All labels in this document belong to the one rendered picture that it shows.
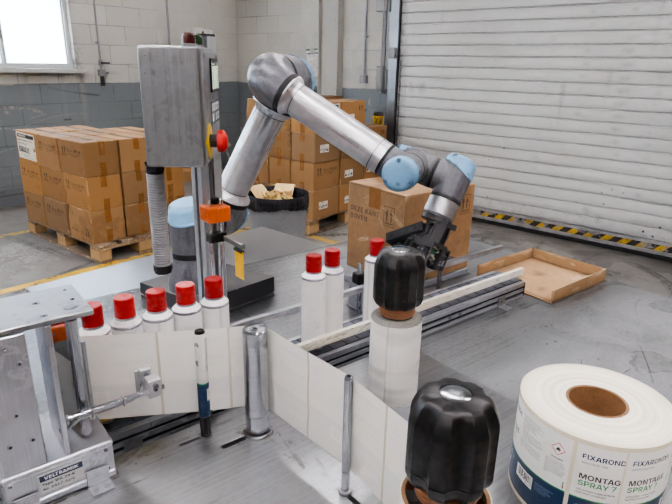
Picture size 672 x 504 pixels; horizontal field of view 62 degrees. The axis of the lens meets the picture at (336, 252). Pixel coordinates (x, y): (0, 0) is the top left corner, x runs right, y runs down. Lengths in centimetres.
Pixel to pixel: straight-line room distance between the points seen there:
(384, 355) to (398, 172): 44
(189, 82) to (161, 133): 9
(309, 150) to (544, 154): 209
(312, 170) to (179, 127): 392
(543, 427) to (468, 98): 499
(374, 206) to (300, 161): 333
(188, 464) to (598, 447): 57
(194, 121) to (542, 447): 70
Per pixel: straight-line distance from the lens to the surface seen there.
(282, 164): 509
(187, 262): 147
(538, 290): 175
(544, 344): 144
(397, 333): 90
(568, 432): 79
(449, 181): 133
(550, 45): 534
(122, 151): 451
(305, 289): 114
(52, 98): 673
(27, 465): 87
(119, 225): 457
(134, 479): 92
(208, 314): 103
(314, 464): 90
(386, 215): 159
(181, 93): 95
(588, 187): 527
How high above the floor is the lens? 145
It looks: 19 degrees down
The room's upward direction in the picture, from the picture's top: 1 degrees clockwise
